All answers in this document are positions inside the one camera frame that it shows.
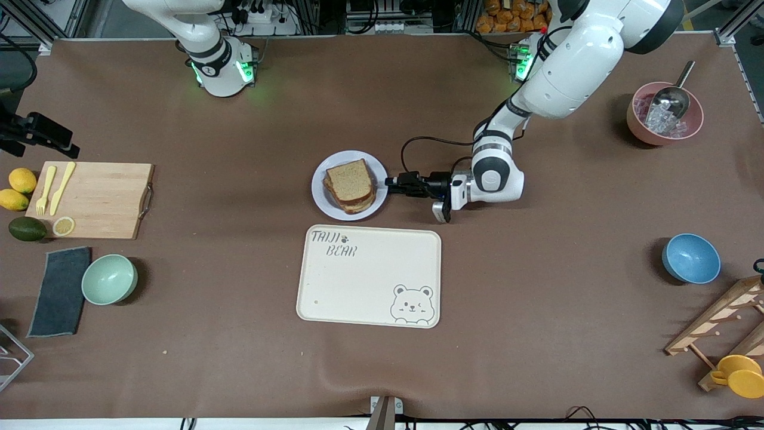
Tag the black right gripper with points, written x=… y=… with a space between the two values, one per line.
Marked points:
x=6 y=119

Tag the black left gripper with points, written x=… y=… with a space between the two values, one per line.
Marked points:
x=436 y=183

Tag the lavender round plate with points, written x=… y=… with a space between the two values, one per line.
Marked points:
x=377 y=169

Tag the brown bread slice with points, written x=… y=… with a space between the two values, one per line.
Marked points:
x=351 y=180
x=358 y=208

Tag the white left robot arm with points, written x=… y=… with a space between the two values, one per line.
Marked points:
x=573 y=71

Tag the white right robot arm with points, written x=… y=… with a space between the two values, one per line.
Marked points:
x=221 y=71

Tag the yellow plastic knife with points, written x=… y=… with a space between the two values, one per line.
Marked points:
x=62 y=186

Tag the yellow plastic fork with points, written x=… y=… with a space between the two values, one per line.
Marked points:
x=46 y=185

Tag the yellow lemon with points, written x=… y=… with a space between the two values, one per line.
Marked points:
x=22 y=180
x=13 y=200

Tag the wooden cutting board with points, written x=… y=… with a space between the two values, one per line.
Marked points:
x=101 y=203

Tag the lemon half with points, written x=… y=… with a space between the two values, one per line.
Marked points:
x=63 y=226

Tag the green avocado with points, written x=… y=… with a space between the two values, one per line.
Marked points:
x=27 y=229

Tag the cream bear print tray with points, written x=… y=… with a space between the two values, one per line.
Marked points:
x=364 y=280

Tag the mint green bowl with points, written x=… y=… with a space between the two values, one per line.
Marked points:
x=108 y=279

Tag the dark grey cloth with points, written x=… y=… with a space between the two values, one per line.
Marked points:
x=58 y=292

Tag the white socket strip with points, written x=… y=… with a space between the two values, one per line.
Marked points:
x=394 y=27

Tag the orange buns pile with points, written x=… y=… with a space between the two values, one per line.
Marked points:
x=507 y=18

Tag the white power strip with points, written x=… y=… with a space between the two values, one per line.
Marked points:
x=262 y=15

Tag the pink bowl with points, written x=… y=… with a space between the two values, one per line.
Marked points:
x=638 y=128

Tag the clear ice cubes pile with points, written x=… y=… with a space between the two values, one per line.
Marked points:
x=662 y=122

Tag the metal scoop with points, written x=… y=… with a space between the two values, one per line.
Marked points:
x=671 y=98

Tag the blue bowl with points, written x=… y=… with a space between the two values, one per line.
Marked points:
x=691 y=258

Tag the wooden peg rack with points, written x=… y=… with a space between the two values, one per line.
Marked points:
x=716 y=319

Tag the yellow cup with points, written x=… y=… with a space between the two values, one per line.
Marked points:
x=743 y=376

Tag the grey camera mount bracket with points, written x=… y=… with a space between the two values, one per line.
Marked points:
x=384 y=412

